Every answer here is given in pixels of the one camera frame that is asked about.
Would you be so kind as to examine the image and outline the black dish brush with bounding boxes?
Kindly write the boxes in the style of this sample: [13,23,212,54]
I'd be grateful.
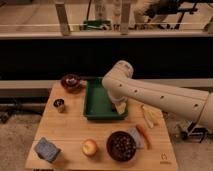
[66,76,94,86]

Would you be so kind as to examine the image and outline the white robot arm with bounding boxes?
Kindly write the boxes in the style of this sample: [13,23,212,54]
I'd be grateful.
[102,60,213,131]

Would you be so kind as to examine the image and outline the green plastic tray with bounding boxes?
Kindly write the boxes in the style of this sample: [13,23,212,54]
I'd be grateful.
[83,78,128,120]

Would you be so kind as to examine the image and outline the grey cloth piece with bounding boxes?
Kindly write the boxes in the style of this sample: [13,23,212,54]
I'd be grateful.
[127,128,144,149]

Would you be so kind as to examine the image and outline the orange carrot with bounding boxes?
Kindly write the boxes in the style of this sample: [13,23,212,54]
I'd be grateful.
[136,124,152,149]

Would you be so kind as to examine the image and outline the dark brown bowl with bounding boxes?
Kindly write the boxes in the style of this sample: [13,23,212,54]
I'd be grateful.
[106,131,136,162]

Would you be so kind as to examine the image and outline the red yellow apple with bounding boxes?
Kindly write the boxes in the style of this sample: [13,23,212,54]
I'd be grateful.
[82,139,98,157]

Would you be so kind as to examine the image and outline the red-brown bowl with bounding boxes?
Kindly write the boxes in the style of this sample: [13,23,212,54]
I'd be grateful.
[61,74,81,93]

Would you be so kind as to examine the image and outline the small metal can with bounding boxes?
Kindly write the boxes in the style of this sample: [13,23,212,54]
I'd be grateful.
[53,99,65,113]

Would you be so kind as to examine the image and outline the black wheeled stand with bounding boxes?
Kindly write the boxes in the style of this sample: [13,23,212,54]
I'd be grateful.
[178,122,208,142]

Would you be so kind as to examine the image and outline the green box in background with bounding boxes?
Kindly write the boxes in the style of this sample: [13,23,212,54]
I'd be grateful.
[83,20,111,30]

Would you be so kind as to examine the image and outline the blue sponge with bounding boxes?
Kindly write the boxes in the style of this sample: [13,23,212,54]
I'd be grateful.
[34,137,61,163]

